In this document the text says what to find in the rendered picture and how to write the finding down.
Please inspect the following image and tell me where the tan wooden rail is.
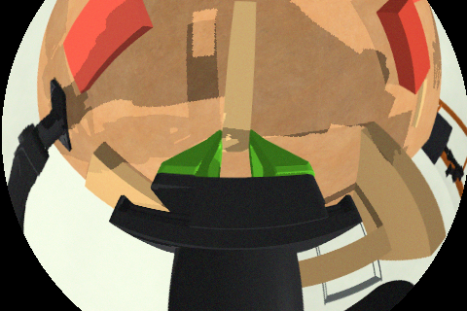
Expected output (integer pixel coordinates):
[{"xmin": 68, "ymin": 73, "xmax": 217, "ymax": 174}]
[{"xmin": 299, "ymin": 225, "xmax": 391, "ymax": 288}]

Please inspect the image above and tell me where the tan wooden board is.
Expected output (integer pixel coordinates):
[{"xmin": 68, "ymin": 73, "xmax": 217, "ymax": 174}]
[{"xmin": 352, "ymin": 122, "xmax": 446, "ymax": 260}]

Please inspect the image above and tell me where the red rectangular block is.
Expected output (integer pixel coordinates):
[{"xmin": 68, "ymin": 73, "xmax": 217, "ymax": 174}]
[
  {"xmin": 63, "ymin": 0, "xmax": 154, "ymax": 93},
  {"xmin": 377, "ymin": 0, "xmax": 430, "ymax": 94}
]

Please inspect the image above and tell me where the tan flat square board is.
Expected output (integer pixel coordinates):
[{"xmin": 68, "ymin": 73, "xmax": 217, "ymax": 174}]
[{"xmin": 85, "ymin": 143, "xmax": 169, "ymax": 212}]

